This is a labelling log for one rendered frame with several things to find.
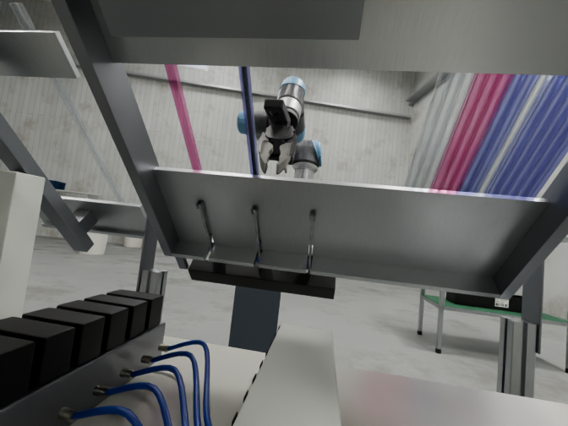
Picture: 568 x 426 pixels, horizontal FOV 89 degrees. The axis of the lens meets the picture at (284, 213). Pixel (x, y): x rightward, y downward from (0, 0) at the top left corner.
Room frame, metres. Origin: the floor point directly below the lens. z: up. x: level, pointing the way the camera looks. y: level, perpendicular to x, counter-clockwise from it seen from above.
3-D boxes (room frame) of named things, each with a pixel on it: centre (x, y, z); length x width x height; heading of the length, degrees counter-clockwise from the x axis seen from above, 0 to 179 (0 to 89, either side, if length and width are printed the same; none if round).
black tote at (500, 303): (2.37, -1.72, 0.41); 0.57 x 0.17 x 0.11; 82
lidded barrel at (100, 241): (5.49, 3.50, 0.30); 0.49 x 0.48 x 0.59; 92
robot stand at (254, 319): (1.24, 0.08, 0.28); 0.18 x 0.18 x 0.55; 6
